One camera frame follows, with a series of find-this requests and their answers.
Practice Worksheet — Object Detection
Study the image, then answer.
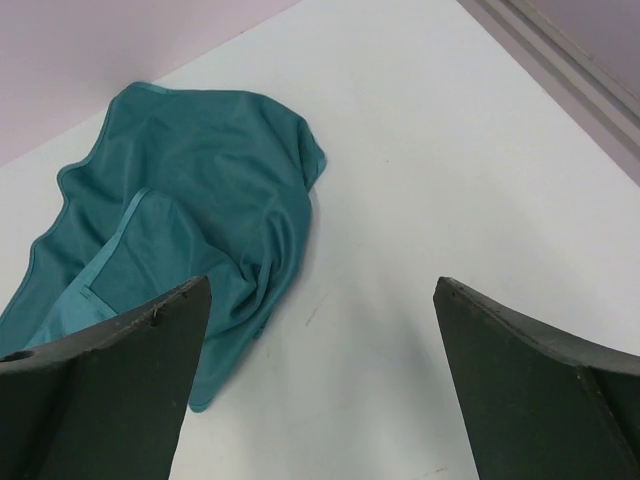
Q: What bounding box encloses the aluminium frame rail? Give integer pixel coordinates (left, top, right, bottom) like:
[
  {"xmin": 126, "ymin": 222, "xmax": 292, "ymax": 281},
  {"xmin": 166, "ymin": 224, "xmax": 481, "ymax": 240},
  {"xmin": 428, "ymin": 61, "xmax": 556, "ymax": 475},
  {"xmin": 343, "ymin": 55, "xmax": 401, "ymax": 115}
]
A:
[{"xmin": 467, "ymin": 1, "xmax": 639, "ymax": 182}]

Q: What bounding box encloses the teal cloth napkin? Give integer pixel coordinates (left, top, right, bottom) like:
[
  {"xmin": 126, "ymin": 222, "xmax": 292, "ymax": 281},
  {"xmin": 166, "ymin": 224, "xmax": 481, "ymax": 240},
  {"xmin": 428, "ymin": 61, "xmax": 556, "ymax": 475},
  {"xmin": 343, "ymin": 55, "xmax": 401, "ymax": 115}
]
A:
[{"xmin": 1, "ymin": 82, "xmax": 326, "ymax": 413}]

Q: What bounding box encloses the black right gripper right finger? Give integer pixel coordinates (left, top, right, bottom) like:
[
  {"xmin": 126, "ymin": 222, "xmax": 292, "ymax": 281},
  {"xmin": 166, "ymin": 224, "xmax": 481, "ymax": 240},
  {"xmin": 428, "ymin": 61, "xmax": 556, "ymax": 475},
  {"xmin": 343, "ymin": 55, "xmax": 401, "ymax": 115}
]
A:
[{"xmin": 433, "ymin": 277, "xmax": 639, "ymax": 479}]

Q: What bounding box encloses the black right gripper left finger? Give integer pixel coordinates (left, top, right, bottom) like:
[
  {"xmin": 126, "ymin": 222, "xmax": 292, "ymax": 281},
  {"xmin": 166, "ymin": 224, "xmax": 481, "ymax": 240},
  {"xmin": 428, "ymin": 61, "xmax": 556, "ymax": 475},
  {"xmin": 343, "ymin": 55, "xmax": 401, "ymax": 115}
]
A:
[{"xmin": 1, "ymin": 277, "xmax": 211, "ymax": 479}]

